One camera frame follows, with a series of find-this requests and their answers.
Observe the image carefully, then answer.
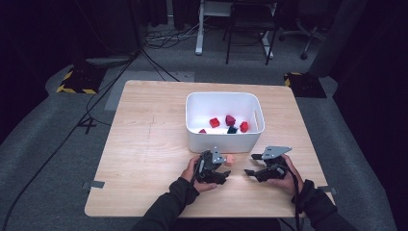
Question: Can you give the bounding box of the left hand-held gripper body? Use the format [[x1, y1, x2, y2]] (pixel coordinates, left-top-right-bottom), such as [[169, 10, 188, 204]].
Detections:
[[193, 146, 225, 185]]

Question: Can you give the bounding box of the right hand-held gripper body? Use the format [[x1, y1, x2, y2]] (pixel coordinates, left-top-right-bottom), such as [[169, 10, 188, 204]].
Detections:
[[256, 145, 293, 183]]

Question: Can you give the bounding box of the white plastic bin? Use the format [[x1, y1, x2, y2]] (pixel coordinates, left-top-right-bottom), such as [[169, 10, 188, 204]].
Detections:
[[185, 91, 266, 154]]

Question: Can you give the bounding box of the person's left hand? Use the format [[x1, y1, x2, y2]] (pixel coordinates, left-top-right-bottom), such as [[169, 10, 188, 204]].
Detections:
[[180, 154, 218, 193]]

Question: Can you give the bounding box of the person's right hand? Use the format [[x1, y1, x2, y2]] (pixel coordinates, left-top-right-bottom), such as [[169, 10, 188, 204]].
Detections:
[[268, 154, 304, 195]]

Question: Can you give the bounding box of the hazard-striped black base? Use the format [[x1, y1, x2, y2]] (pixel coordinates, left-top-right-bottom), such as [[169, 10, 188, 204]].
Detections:
[[283, 71, 328, 99], [56, 64, 108, 95]]

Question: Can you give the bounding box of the office chair with castors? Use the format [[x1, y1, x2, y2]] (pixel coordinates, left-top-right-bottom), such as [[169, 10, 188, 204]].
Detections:
[[278, 13, 325, 61]]

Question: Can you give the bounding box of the black metal chair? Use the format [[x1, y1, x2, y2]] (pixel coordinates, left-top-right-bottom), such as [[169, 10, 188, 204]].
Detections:
[[223, 0, 279, 65]]

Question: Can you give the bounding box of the flat grey stand base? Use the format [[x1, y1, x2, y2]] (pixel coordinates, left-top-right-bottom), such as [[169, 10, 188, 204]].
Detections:
[[85, 55, 137, 67]]

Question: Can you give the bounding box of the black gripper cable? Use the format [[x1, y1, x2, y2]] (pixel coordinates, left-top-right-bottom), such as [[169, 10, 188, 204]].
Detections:
[[288, 166, 306, 231]]

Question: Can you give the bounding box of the short black floor cable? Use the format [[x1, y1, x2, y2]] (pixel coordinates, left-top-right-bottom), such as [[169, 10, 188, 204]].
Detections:
[[140, 47, 181, 83]]

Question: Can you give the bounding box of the bundle of floor cables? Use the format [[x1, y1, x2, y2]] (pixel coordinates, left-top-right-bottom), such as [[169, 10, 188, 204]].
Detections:
[[143, 22, 200, 50]]

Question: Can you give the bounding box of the grey upright post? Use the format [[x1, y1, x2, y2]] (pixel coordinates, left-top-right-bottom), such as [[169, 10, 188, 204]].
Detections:
[[308, 0, 369, 79]]

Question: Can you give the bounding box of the long black floor cable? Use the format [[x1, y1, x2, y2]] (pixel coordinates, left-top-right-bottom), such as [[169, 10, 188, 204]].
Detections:
[[0, 47, 143, 225]]

